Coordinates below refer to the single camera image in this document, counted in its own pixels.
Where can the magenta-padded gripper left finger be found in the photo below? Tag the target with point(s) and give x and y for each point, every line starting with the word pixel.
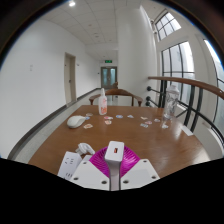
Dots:
pixel 86 175

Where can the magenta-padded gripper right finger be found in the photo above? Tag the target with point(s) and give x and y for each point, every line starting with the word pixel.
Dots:
pixel 140 173

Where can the white charger block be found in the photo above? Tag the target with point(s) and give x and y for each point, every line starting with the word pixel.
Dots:
pixel 114 153

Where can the white power strip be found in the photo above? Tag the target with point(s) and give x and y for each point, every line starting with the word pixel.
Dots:
pixel 115 181
pixel 68 165

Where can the small colourful sticker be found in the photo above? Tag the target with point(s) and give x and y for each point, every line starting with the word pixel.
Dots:
pixel 165 126
pixel 108 117
pixel 148 122
pixel 89 114
pixel 88 126
pixel 130 116
pixel 144 125
pixel 144 118
pixel 157 120
pixel 119 116
pixel 107 122

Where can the white paper card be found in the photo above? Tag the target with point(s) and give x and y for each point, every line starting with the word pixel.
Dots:
pixel 186 130

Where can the white bottle with orange label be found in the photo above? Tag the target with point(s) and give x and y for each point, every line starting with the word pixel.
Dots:
pixel 102 105

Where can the clear plastic water bottle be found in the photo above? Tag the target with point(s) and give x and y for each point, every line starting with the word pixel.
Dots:
pixel 171 103

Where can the wooden chair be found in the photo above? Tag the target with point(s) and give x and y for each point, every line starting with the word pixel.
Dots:
pixel 115 91

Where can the beige side door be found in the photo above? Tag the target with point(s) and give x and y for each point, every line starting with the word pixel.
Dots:
pixel 70 80

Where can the glass double door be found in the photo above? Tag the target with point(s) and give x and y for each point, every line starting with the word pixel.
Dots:
pixel 109 77

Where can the railing with wooden handrail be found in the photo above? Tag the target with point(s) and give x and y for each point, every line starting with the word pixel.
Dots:
pixel 186 83

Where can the green exit sign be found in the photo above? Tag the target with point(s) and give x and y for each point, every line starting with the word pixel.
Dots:
pixel 108 61

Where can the tall black-framed window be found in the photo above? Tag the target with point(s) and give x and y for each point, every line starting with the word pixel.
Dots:
pixel 178 63

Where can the small high window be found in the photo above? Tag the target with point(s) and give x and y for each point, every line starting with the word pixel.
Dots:
pixel 167 26

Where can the round ceiling light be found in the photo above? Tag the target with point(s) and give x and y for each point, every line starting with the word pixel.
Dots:
pixel 72 4

